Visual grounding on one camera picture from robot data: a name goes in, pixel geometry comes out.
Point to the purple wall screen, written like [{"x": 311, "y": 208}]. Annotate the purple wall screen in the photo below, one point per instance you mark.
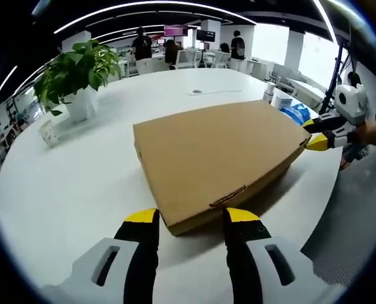
[{"x": 175, "y": 30}]

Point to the small white blue carton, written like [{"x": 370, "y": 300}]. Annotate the small white blue carton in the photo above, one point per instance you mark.
[{"x": 283, "y": 102}]

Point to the white mesh office chair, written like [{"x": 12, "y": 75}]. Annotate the white mesh office chair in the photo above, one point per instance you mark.
[{"x": 343, "y": 221}]

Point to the curved ceiling light strip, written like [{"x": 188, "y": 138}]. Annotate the curved ceiling light strip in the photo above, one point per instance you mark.
[{"x": 143, "y": 11}]

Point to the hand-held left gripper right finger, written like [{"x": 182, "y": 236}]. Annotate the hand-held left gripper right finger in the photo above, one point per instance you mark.
[{"x": 248, "y": 253}]

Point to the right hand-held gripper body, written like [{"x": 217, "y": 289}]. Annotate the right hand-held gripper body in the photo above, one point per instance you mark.
[{"x": 352, "y": 104}]

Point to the dark monitor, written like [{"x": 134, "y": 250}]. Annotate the dark monitor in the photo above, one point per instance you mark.
[{"x": 205, "y": 35}]

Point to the green plant white pot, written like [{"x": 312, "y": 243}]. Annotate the green plant white pot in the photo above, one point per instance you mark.
[{"x": 77, "y": 69}]

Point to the small clear spray bottle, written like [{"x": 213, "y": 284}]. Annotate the small clear spray bottle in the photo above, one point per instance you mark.
[{"x": 268, "y": 95}]

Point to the brown cardboard shoe box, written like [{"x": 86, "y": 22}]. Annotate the brown cardboard shoe box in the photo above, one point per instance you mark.
[{"x": 213, "y": 152}]

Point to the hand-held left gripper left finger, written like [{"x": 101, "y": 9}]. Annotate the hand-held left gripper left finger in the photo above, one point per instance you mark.
[{"x": 134, "y": 253}]

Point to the dark blue tissue pack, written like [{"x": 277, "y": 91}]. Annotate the dark blue tissue pack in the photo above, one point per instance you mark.
[{"x": 297, "y": 112}]

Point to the small white cup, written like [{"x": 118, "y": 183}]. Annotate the small white cup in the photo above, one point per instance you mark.
[{"x": 48, "y": 133}]

